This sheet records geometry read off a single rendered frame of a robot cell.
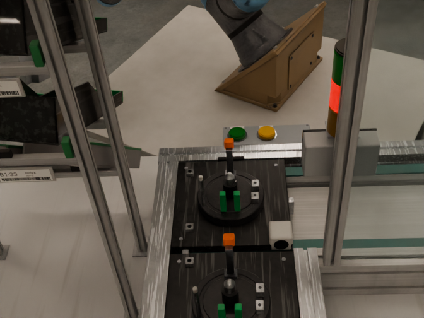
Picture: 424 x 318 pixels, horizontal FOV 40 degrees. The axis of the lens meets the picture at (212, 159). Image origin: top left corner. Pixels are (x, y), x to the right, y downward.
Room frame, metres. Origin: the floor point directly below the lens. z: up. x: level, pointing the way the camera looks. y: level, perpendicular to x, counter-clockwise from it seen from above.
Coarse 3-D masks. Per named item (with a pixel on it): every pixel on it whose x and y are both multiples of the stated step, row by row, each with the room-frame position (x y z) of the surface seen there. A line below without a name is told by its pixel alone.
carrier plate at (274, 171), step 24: (192, 168) 0.92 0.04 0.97; (216, 168) 0.91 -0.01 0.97; (240, 168) 0.91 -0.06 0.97; (264, 168) 0.90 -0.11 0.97; (192, 192) 0.85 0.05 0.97; (264, 192) 0.83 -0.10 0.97; (192, 216) 0.78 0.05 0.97; (264, 216) 0.76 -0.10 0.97; (288, 216) 0.76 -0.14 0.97; (192, 240) 0.72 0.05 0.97; (216, 240) 0.71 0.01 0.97; (240, 240) 0.71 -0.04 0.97; (264, 240) 0.70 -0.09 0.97
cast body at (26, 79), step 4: (20, 56) 1.02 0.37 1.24; (24, 56) 1.01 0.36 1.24; (28, 56) 1.01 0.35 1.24; (20, 60) 1.01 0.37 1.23; (24, 60) 1.01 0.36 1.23; (28, 60) 1.01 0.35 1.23; (32, 60) 1.01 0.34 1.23; (20, 76) 1.00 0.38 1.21; (24, 76) 0.97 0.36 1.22; (28, 76) 0.98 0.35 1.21; (32, 76) 0.99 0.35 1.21; (36, 76) 0.99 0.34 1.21; (40, 76) 0.99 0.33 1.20; (44, 76) 1.00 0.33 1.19; (48, 76) 1.02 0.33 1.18; (24, 80) 0.97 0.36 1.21; (28, 80) 0.98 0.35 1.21; (32, 80) 0.99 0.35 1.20; (36, 80) 0.98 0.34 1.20; (40, 80) 0.99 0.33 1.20; (44, 80) 1.00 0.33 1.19
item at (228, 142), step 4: (224, 140) 0.90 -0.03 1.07; (228, 140) 0.89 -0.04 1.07; (232, 140) 0.89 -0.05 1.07; (224, 144) 0.89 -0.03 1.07; (228, 144) 0.88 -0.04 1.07; (232, 144) 0.88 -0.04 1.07; (228, 148) 0.88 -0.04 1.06; (232, 148) 0.88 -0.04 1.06; (228, 152) 0.86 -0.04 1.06; (232, 152) 0.88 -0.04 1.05; (228, 156) 0.88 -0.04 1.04; (232, 156) 0.88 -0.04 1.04; (228, 160) 0.87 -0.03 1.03; (232, 160) 0.87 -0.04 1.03; (228, 164) 0.87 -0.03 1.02; (232, 164) 0.87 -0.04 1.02; (228, 168) 0.87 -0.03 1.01; (232, 168) 0.87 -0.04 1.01; (232, 172) 0.86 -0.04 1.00
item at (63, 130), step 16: (32, 96) 0.70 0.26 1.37; (48, 96) 0.89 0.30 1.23; (80, 96) 0.75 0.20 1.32; (96, 96) 0.80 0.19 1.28; (0, 112) 0.70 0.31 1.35; (16, 112) 0.69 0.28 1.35; (32, 112) 0.69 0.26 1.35; (48, 112) 0.68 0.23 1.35; (96, 112) 0.79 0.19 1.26; (0, 128) 0.69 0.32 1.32; (16, 128) 0.68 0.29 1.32; (32, 128) 0.68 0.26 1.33; (48, 128) 0.67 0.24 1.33; (64, 128) 0.68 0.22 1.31; (48, 144) 0.66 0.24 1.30
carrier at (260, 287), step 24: (216, 264) 0.66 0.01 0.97; (240, 264) 0.65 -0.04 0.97; (264, 264) 0.65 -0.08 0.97; (288, 264) 0.64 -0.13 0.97; (168, 288) 0.61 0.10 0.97; (192, 288) 0.54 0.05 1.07; (216, 288) 0.59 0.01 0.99; (240, 288) 0.58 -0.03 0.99; (264, 288) 0.58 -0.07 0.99; (288, 288) 0.59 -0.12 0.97; (168, 312) 0.56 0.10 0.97; (192, 312) 0.55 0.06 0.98; (216, 312) 0.54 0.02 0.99; (240, 312) 0.51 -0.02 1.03; (264, 312) 0.53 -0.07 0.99; (288, 312) 0.54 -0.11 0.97
